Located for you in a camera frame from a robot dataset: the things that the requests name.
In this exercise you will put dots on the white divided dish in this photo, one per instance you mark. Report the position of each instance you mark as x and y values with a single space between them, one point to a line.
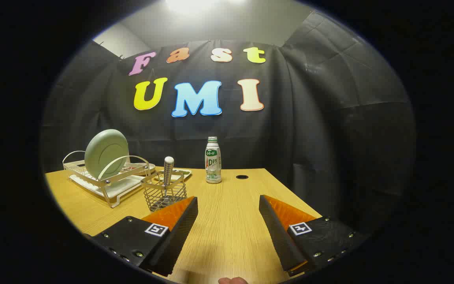
185 175

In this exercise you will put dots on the black backdrop cloth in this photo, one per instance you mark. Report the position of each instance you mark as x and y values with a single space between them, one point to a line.
309 118

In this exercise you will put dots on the pale green plate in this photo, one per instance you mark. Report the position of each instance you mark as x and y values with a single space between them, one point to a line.
105 154

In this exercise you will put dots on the white drink bottle green cap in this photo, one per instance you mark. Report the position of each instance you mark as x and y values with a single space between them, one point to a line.
213 165

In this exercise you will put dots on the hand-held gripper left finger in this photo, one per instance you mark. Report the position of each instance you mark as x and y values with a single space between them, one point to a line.
179 232

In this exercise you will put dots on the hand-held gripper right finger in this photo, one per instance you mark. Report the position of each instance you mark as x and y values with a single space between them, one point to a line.
276 232

